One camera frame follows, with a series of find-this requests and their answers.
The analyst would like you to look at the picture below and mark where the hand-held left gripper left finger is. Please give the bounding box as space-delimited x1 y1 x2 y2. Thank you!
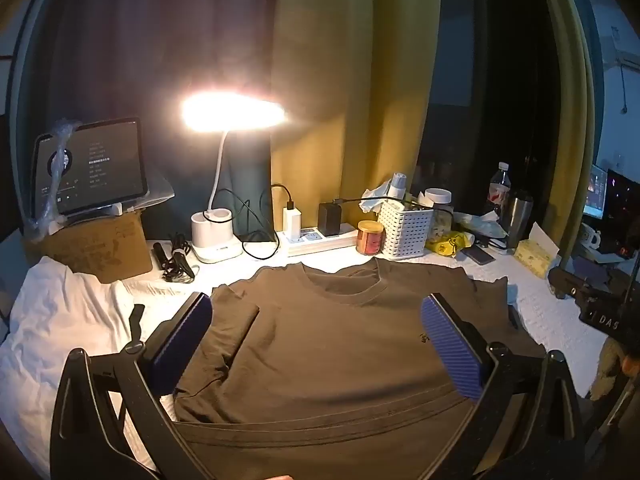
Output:
50 291 216 480

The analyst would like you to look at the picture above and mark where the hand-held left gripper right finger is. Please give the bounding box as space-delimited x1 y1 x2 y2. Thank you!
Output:
420 292 586 480

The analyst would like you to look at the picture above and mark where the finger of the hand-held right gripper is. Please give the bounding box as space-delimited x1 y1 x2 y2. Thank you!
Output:
547 266 593 302

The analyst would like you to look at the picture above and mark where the brown T-shirt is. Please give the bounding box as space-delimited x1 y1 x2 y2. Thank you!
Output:
172 256 548 480

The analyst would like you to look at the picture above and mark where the white textured table cover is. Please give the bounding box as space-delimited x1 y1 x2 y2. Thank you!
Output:
120 242 608 401

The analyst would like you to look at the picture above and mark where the yellow tissue box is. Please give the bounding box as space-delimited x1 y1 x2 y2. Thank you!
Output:
514 222 561 279

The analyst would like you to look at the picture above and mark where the white mug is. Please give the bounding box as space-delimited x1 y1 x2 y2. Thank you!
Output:
580 222 602 251

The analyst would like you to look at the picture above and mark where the steel tumbler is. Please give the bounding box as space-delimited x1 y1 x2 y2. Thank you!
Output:
501 190 535 250

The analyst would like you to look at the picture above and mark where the dark computer screen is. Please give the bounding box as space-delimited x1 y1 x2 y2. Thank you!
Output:
602 170 640 257

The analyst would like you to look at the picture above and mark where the black electronic device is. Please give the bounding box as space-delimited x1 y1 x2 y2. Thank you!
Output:
152 242 173 273

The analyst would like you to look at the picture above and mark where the dark smartphone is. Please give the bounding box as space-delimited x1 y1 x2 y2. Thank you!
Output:
462 245 496 266

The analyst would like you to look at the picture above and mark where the computer monitor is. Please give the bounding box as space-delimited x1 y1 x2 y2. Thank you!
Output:
582 164 609 221

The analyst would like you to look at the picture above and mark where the yellow plastic bag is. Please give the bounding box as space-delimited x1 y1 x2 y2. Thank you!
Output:
425 230 476 259

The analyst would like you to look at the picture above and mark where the white plastic bag pile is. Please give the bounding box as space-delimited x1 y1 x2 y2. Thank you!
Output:
452 210 508 241

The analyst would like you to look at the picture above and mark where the white desk lamp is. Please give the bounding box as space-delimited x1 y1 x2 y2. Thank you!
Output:
181 91 288 264

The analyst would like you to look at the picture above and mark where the clear plastic drink bottle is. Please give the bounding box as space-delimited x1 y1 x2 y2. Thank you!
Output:
487 161 513 221

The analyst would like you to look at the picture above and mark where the white garment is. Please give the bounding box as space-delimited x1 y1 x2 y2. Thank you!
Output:
0 256 151 461

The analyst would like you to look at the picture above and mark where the cardboard box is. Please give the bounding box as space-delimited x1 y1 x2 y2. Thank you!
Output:
22 210 153 286

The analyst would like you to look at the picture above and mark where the white perforated basket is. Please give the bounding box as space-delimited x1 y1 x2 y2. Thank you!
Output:
377 205 435 261

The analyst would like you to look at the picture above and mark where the red candle jar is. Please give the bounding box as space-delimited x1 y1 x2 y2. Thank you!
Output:
356 220 385 257

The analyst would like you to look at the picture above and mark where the glass jar with white lid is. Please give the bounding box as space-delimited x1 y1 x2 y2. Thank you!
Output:
424 187 455 241

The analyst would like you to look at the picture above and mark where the white charger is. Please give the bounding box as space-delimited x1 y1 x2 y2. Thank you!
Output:
283 202 302 239

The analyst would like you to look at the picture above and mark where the white power strip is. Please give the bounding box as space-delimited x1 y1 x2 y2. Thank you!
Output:
277 227 361 258

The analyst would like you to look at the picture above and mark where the olive curtain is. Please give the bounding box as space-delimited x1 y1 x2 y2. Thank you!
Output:
535 0 603 261

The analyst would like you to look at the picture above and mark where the crumpled white tissue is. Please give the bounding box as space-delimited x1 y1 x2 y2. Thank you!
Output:
360 182 392 211

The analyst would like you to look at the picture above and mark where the black charger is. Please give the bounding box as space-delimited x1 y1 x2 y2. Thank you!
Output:
318 201 342 237

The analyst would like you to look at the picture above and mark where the clear plastic bag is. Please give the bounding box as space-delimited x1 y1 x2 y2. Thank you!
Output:
25 119 176 236

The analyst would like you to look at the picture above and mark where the tablet computer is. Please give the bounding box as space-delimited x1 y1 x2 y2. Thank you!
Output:
31 117 150 217

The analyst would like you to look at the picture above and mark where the yellow curtain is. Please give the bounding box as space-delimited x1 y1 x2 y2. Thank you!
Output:
270 0 443 241

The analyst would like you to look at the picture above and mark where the dark blue curtain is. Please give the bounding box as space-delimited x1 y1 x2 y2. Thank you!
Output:
10 0 281 241

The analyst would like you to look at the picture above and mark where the black cable bundle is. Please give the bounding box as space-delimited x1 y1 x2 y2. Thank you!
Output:
162 232 197 283

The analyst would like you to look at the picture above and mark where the black charging cable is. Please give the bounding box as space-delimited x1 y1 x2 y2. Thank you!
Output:
334 196 456 226
207 184 293 261

